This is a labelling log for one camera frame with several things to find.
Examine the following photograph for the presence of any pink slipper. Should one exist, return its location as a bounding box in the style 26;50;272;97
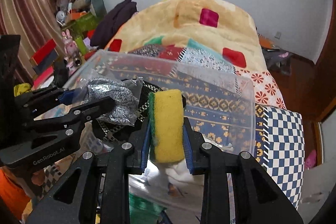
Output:
305;149;317;170

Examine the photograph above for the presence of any pink bunny plush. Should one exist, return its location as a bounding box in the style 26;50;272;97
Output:
62;29;79;59

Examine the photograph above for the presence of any dark purple garment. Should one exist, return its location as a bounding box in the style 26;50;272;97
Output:
90;0;137;49

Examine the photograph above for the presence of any black pouch with checkered trim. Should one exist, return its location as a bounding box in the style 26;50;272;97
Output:
85;77;163;143

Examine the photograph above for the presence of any clear plastic storage box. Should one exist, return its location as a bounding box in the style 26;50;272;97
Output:
41;49;257;214

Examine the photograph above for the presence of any grey backpack on floor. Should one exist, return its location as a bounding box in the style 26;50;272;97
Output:
262;47;293;76

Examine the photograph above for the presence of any brown wooden door frame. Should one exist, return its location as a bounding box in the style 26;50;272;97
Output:
312;0;335;122

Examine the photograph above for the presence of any red flat box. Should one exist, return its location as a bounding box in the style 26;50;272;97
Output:
30;39;56;66

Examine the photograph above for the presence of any green knitted cloth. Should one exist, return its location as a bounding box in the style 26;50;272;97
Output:
129;193;166;224

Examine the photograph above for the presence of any white cabinet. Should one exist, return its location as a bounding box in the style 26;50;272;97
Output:
298;116;335;223

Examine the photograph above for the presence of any silver speckled cloth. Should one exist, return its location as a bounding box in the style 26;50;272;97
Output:
84;77;143;126

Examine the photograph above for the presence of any green cardboard box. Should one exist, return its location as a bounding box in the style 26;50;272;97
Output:
61;12;101;36

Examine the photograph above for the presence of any beige plush patchwork blanket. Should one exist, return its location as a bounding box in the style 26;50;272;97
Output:
113;0;266;71

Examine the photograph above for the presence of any orange left sleeve forearm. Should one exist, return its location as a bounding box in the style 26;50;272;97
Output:
1;167;32;221

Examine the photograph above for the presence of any white drawstring cloth pouch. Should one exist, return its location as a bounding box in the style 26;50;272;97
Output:
157;138;234;185

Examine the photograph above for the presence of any striped pink brown curtain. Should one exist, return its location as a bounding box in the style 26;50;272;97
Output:
1;0;64;83

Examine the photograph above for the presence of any grey green plush toy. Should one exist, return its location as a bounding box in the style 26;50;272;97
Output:
75;0;108;19

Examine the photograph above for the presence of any white wall socket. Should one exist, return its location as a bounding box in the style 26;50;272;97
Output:
274;32;281;39

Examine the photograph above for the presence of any yellow green sponge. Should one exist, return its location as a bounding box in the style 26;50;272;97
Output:
148;89;185;164

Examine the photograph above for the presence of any orange notebook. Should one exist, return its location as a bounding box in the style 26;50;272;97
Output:
258;34;276;50

